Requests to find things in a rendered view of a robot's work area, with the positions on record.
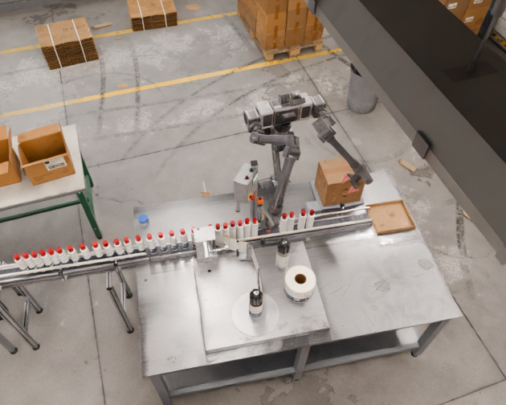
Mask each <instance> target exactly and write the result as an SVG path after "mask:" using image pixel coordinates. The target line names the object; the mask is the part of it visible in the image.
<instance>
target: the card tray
mask: <svg viewBox="0 0 506 405"><path fill-rule="evenodd" d="M365 207H370V209H366V210H367V212H368V214H369V217H370V218H371V219H373V221H371V222H372V224H373V227H374V229H375V231H376V233H377V235H380V234H385V233H390V232H396V231H405V230H410V229H415V227H416V225H415V223H414V220H413V219H412V217H411V215H410V212H409V211H408V209H407V207H406V204H405V203H404V201H403V199H398V200H392V201H387V202H377V203H371V204H366V206H365Z"/></svg>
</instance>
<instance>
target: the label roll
mask: <svg viewBox="0 0 506 405"><path fill-rule="evenodd" d="M315 284H316V276H315V274H314V272H313V271H312V270H311V269H310V268H307V267H305V266H302V265H297V266H294V267H292V268H290V269H288V271H287V273H286V275H285V280H284V294H285V295H286V297H287V298H288V299H289V300H290V301H293V302H296V303H304V302H306V301H308V300H309V299H310V298H311V297H312V294H313V291H314V288H315Z"/></svg>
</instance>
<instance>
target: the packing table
mask: <svg viewBox="0 0 506 405"><path fill-rule="evenodd" d="M61 128H62V130H63V135H64V139H65V141H66V144H67V147H68V149H69V151H70V154H71V159H72V161H73V165H74V168H75V174H72V175H69V176H66V177H63V178H58V179H56V180H52V181H49V182H45V183H42V184H38V185H36V186H33V184H32V182H31V180H30V179H29V177H28V175H27V173H26V171H25V174H24V173H23V170H22V167H21V162H20V169H21V178H22V181H21V182H18V183H15V184H11V185H8V186H2V187H0V211H4V210H8V209H12V208H15V207H21V206H26V205H29V204H32V203H39V202H42V201H46V200H50V199H53V198H59V197H63V196H67V195H70V194H77V196H78V198H79V200H75V201H71V202H66V203H62V204H59V205H54V206H51V207H45V208H42V209H38V210H34V211H28V212H26V213H22V214H18V215H12V216H8V217H5V218H0V223H4V222H7V221H11V220H15V219H21V218H25V217H28V216H31V215H37V214H40V213H44V212H48V211H53V210H57V209H60V208H64V207H70V206H74V205H77V204H81V205H82V207H83V209H84V212H85V214H86V216H87V217H88V221H89V223H90V224H91V226H92V230H93V231H94V233H95V235H96V238H97V239H102V235H101V231H100V229H99V226H98V224H97V222H96V215H95V210H94V205H93V200H92V190H91V187H93V186H94V185H93V181H92V178H91V175H90V174H89V171H88V168H87V166H86V163H85V161H84V158H83V155H82V153H81V151H80V144H79V138H78V133H77V128H76V124H73V125H66V126H63V127H61ZM18 144H19V143H18V136H15V137H12V147H13V149H14V151H15V153H16V154H17V155H18V159H19V161H20V158H19V153H18ZM25 175H26V176H25ZM84 177H85V179H86V184H87V189H88V198H86V196H85V194H84V191H85V190H86V186H85V180H84ZM88 202H89V204H90V206H89V204H88Z"/></svg>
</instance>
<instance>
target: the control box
mask: <svg viewBox="0 0 506 405"><path fill-rule="evenodd" d="M250 168H251V165H249V164H247V163H244V164H243V166H242V168H241V170H240V171H239V172H238V174H237V176H236V177H235V179H234V199H236V200H239V201H241V202H243V203H248V202H249V200H250V199H249V197H250V195H253V193H254V192H255V189H256V187H257V186H258V182H257V183H256V184H255V187H254V188H253V190H252V186H253V185H252V179H253V177H254V176H255V174H256V172H257V170H258V169H257V168H255V167H254V168H253V170H254V171H253V172H252V173H251V172H250V171H249V170H250ZM245 176H248V177H249V179H248V180H245Z"/></svg>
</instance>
